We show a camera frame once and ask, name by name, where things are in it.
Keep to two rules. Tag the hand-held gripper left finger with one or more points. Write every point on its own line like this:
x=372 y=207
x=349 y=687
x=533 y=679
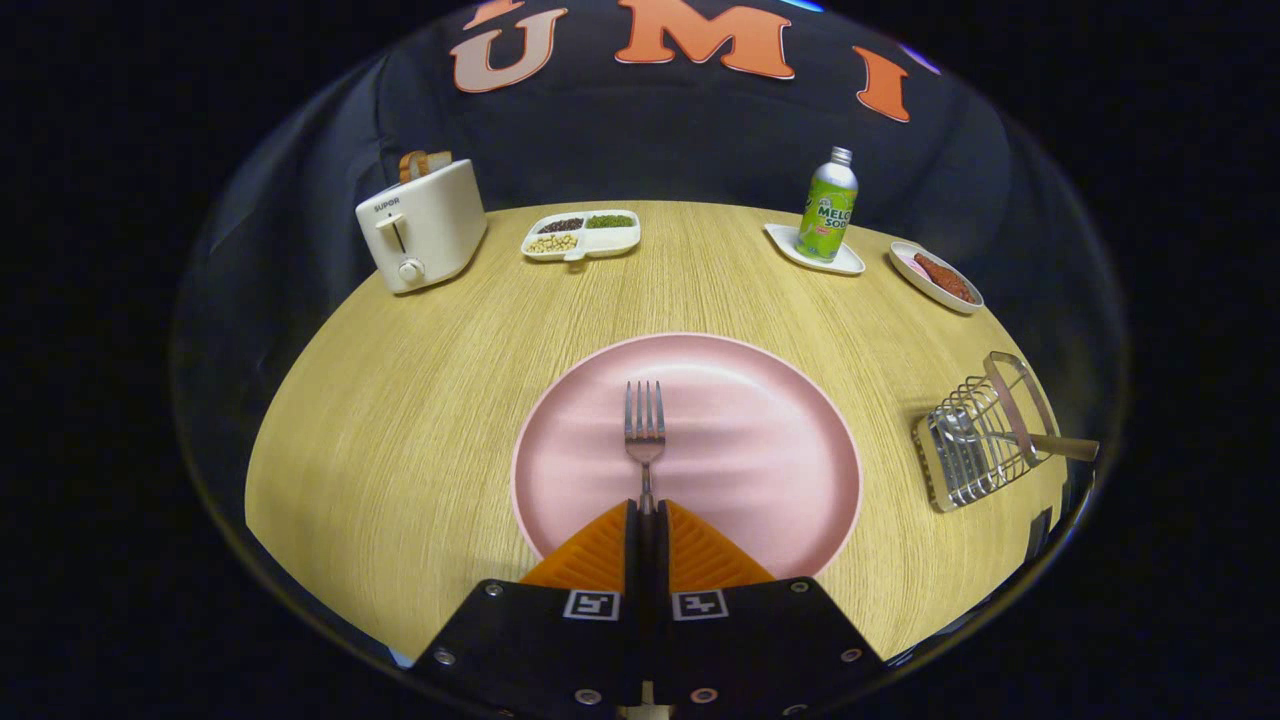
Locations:
x=540 y=640

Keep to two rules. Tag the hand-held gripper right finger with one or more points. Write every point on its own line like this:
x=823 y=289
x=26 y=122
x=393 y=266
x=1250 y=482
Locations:
x=750 y=640

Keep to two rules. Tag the metal fork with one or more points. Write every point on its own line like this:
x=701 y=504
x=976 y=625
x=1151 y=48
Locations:
x=645 y=435

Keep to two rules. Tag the metal spoon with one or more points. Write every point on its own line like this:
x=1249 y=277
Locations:
x=1065 y=446

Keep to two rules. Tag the pink plate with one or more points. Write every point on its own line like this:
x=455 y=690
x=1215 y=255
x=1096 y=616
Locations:
x=740 y=450

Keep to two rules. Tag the white food bowl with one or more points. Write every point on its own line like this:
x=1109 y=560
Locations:
x=930 y=288

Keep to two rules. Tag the pile of yellow beans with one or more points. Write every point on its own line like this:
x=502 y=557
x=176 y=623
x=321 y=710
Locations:
x=552 y=243

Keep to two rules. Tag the white square coaster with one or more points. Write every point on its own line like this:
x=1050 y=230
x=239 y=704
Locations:
x=785 y=240

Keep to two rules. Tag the white divided tray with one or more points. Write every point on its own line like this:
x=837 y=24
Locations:
x=610 y=240

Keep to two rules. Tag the red meat piece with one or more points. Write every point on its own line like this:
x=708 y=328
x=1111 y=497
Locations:
x=945 y=278

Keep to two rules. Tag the pile of dark beans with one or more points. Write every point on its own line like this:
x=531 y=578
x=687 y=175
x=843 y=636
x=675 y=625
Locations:
x=561 y=225

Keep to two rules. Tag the pile of green beans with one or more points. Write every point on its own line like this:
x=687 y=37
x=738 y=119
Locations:
x=609 y=221

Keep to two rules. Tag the cream toaster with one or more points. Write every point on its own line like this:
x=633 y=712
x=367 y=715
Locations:
x=430 y=225

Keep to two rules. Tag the green soda bottle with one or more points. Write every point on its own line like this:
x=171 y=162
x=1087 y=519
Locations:
x=828 y=215

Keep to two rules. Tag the brown toast slices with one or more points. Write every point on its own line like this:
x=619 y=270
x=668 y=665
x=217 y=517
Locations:
x=425 y=163

